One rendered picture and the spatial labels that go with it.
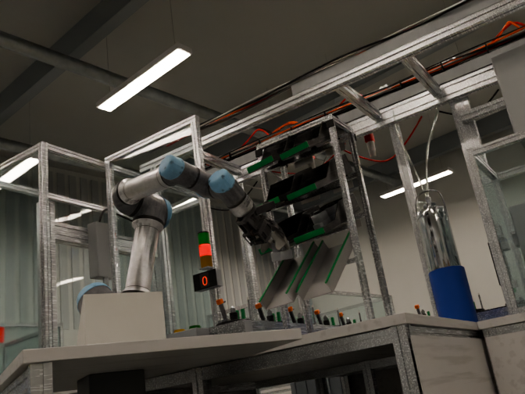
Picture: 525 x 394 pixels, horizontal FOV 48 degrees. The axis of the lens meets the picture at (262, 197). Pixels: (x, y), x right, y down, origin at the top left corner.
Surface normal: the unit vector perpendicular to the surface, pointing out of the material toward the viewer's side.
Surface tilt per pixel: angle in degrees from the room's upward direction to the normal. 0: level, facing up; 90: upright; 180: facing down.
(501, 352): 90
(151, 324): 90
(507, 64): 90
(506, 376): 90
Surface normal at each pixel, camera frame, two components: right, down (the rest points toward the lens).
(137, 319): 0.46, -0.36
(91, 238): -0.55, -0.21
